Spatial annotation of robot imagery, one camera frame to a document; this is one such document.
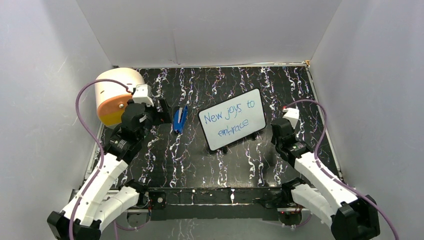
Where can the small black-framed whiteboard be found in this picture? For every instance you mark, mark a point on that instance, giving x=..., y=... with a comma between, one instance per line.
x=233, y=119

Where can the cream orange cylindrical drum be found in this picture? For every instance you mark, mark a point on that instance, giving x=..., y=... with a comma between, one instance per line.
x=111, y=98

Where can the blue stapler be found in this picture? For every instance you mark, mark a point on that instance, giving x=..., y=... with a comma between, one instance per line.
x=179, y=119

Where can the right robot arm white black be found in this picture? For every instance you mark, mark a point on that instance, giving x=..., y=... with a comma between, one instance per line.
x=318, y=179

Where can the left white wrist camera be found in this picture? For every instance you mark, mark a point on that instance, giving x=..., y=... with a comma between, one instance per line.
x=142, y=95

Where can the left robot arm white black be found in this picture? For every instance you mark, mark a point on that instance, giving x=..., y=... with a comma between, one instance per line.
x=88, y=213

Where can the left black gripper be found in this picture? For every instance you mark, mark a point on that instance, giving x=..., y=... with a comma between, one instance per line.
x=162, y=117

